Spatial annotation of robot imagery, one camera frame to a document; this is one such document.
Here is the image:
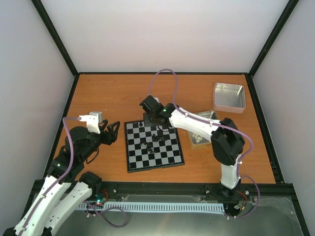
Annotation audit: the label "small circuit board with led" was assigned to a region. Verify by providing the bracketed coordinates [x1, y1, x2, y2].
[95, 192, 108, 205]

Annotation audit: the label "black chess pieces cluster upper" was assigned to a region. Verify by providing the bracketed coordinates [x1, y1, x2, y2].
[152, 127, 170, 142]

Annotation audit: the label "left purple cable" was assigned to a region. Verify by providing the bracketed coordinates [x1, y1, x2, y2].
[18, 117, 82, 236]

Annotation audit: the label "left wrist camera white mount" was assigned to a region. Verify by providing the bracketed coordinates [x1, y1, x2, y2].
[79, 112, 103, 134]

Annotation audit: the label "black chess pieces cluster centre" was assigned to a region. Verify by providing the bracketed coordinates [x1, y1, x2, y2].
[140, 141, 154, 153]

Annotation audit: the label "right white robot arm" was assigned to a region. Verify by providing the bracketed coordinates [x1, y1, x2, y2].
[139, 95, 245, 199]

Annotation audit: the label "black frame rail front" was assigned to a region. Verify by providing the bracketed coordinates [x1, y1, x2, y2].
[94, 181, 295, 198]

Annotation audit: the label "pink-rimmed metal tin lid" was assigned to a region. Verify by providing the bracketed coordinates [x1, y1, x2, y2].
[213, 83, 246, 114]

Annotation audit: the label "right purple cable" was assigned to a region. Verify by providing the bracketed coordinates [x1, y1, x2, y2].
[149, 68, 261, 219]

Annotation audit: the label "black and silver chessboard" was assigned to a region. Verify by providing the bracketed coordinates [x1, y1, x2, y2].
[124, 120, 185, 173]

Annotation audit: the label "light blue cable duct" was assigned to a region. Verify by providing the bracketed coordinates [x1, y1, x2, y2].
[78, 200, 225, 213]

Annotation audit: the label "white chess pieces in tin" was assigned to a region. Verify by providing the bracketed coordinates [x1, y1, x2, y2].
[192, 133, 203, 143]

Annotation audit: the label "open metal tin with pieces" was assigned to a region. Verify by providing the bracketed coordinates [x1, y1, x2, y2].
[187, 111, 219, 149]

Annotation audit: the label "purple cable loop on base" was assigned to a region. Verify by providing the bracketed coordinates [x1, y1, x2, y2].
[83, 200, 128, 228]

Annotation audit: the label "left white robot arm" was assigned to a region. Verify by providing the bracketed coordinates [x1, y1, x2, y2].
[3, 116, 120, 236]

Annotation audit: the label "black chess pieces cluster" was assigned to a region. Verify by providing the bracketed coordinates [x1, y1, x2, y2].
[140, 141, 154, 153]
[152, 127, 170, 142]

